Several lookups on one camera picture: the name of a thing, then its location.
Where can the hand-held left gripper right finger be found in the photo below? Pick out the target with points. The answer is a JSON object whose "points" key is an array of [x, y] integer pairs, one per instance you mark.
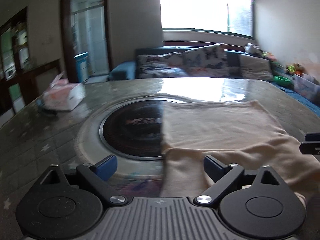
{"points": [[212, 167]]}

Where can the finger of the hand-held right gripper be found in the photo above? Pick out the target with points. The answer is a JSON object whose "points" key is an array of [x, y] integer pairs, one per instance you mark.
{"points": [[311, 147]]}

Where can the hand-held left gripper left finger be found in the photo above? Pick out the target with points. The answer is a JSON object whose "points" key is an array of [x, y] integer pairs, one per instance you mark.
{"points": [[107, 167]]}

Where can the cream knit garment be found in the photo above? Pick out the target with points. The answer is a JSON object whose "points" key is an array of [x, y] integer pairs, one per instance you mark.
{"points": [[225, 130]]}

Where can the round black induction cooker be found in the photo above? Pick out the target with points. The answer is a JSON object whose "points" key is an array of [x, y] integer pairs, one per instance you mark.
{"points": [[132, 130]]}

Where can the blue sofa cover cloth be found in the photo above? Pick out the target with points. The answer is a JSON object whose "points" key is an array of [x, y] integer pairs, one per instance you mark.
{"points": [[303, 102]]}

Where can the clear plastic storage box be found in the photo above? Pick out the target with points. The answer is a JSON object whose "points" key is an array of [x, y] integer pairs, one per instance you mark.
{"points": [[306, 86]]}

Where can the green bowl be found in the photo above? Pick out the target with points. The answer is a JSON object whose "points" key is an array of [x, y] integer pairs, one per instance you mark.
{"points": [[282, 80]]}

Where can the orange plush toy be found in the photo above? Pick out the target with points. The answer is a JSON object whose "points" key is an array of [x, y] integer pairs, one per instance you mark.
{"points": [[299, 68]]}

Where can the tissue box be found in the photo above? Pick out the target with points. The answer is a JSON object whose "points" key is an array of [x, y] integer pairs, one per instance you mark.
{"points": [[62, 95]]}

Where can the grey pillow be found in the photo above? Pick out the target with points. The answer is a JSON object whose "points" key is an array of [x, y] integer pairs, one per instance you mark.
{"points": [[255, 67]]}

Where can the blue corner sofa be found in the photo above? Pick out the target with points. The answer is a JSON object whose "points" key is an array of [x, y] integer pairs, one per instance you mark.
{"points": [[125, 70]]}

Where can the green and pink toy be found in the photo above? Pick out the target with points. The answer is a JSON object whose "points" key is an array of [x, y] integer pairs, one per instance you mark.
{"points": [[268, 56]]}

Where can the blue trash bin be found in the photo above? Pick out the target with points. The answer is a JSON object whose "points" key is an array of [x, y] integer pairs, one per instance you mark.
{"points": [[82, 66]]}

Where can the large butterfly print pillow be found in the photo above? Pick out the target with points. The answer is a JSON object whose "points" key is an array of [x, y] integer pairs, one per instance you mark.
{"points": [[207, 60]]}

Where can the long butterfly print pillow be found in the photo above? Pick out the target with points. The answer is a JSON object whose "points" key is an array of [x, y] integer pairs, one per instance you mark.
{"points": [[160, 65]]}

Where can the black and white plush toy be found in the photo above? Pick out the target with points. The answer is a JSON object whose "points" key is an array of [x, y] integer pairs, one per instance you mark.
{"points": [[251, 48]]}

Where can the dark wooden cabinet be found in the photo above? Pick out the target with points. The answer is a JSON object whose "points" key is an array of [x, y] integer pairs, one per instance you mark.
{"points": [[25, 75]]}

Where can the window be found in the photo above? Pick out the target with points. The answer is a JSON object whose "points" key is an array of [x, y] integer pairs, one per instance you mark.
{"points": [[200, 10]]}

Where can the dark wooden door frame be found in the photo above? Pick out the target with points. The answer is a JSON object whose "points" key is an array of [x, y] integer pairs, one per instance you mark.
{"points": [[108, 30]]}

